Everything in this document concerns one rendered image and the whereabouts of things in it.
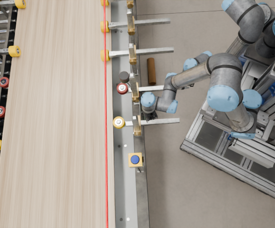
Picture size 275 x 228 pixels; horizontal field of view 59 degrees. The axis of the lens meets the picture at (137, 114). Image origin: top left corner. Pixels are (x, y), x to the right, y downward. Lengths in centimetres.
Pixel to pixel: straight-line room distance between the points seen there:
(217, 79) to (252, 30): 39
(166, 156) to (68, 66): 129
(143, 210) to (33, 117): 99
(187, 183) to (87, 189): 117
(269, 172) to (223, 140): 47
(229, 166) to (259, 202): 49
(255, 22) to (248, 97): 37
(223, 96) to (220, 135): 147
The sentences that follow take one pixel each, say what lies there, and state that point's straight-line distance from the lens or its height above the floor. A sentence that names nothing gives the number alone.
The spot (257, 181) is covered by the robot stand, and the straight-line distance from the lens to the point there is 242.
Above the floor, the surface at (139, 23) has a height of 96.
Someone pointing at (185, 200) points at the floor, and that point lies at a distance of 250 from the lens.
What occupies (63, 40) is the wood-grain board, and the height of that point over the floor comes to 90.
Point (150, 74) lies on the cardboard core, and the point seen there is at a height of 8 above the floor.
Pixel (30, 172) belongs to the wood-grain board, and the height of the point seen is 90.
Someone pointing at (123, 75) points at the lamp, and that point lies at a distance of 148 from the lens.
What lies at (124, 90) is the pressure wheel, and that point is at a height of 91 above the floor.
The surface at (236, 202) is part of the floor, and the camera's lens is 260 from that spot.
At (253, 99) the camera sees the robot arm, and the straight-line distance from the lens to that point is 139.
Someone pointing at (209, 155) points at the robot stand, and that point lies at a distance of 233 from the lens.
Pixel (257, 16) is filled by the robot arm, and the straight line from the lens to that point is 129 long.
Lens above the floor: 248
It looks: 72 degrees down
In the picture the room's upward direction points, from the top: 12 degrees counter-clockwise
